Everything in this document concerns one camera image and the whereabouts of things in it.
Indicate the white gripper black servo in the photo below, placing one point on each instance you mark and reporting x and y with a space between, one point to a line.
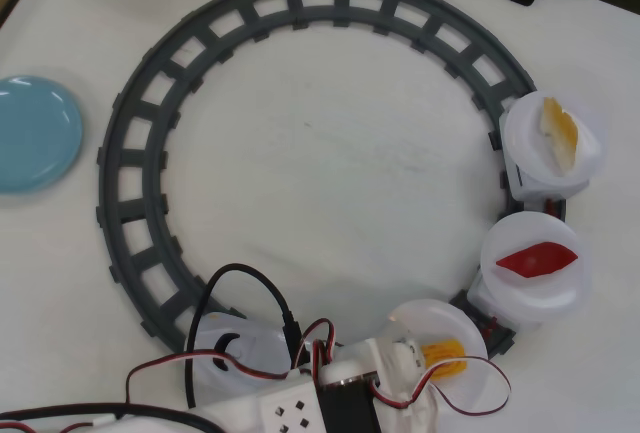
400 353

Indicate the yellow egg toy sushi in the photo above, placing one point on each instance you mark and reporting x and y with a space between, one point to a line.
445 353

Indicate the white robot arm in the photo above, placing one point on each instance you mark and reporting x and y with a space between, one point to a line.
285 408

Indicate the wagon with yellow sushi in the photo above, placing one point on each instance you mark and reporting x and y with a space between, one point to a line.
450 323

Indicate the wagon with red sushi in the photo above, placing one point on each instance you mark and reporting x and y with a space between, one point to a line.
525 299

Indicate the white Shinkansen toy locomotive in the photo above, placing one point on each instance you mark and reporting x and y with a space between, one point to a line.
257 348

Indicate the red tuna toy sushi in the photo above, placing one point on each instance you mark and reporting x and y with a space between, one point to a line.
535 260

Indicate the wagon with pale orange sushi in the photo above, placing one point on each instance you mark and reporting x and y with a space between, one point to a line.
525 123

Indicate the orange white shrimp toy sushi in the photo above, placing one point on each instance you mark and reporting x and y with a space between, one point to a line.
565 133

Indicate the blue round dish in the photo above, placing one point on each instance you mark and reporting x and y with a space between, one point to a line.
35 133

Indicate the grey circular toy track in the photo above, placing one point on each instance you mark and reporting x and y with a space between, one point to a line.
107 193

